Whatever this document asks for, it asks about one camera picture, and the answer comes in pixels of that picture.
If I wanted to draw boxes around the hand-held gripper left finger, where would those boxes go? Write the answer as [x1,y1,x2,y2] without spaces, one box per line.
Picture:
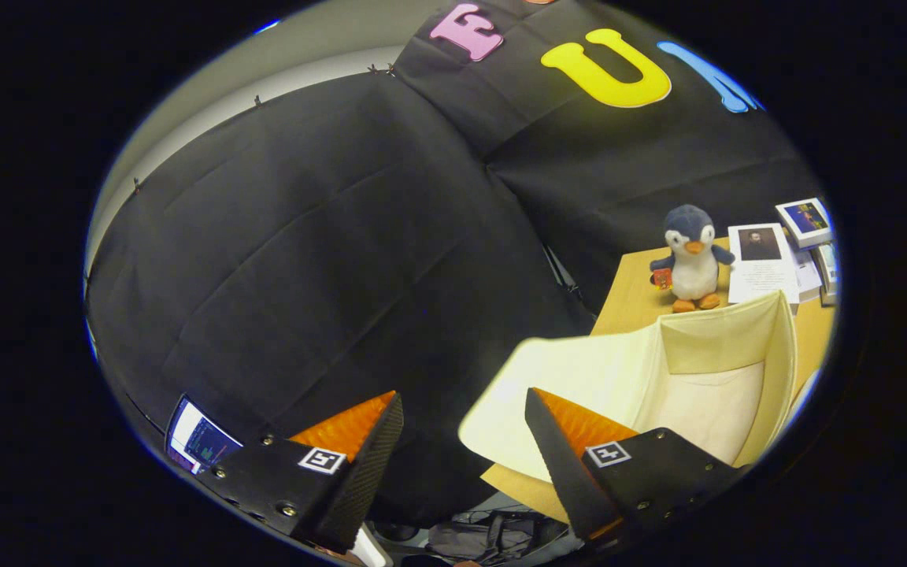
[198,391,405,554]

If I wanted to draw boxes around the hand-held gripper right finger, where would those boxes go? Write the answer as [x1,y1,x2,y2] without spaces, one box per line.
[524,387,746,548]

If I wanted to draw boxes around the beige fabric storage box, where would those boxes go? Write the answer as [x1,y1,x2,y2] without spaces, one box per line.
[457,290,801,483]

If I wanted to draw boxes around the dark bag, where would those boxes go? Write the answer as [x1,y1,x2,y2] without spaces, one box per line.
[426,512,557,564]

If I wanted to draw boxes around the computer monitor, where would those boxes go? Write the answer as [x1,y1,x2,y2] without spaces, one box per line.
[166,396,243,475]

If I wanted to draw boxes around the black backdrop cloth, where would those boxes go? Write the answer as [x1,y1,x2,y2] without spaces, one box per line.
[83,0,824,528]

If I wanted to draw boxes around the penguin plush toy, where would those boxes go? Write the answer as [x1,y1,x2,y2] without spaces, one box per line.
[649,205,736,313]

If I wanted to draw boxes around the white book with portrait cover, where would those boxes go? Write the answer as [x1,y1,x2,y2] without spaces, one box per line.
[727,223,801,306]

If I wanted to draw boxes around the plain white book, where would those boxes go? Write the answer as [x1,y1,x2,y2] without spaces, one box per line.
[788,244,823,304]

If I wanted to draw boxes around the book with teal picture cover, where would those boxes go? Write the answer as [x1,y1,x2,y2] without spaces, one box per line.
[812,240,840,308]

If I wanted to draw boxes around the book with blue picture cover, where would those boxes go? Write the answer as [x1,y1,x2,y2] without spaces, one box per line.
[775,197,834,249]

